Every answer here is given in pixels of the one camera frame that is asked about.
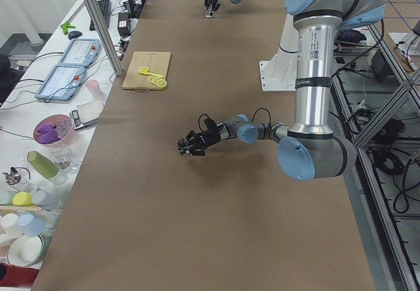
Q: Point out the clear glass measuring beaker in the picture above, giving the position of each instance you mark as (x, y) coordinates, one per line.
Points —
(208, 13)

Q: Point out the steel jigger cup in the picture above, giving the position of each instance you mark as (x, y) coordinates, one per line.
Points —
(182, 145)

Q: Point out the pink plastic cup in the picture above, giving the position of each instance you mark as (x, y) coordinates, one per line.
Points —
(94, 88)

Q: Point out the middle lemon slice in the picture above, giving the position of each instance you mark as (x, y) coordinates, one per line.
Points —
(158, 80)

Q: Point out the bamboo cutting board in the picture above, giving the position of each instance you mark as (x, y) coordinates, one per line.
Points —
(158, 62)

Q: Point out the yellow plastic spoon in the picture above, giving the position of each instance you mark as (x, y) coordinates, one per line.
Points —
(154, 74)

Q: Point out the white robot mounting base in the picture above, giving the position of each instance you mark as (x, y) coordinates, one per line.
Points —
(279, 73)

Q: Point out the black keyboard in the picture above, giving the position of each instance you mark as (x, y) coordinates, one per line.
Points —
(105, 10)

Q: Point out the clear wine glass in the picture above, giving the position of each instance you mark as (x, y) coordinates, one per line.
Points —
(62, 154)

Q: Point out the pink bowl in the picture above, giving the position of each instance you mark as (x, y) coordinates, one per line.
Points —
(63, 124)

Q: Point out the blue teach pendant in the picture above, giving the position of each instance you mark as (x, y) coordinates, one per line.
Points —
(81, 52)
(62, 83)

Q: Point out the purple cloth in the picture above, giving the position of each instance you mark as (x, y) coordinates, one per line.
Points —
(46, 134)

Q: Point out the green tumbler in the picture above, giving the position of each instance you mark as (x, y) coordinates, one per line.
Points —
(45, 167)

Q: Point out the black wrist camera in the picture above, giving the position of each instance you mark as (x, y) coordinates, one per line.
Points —
(208, 121)

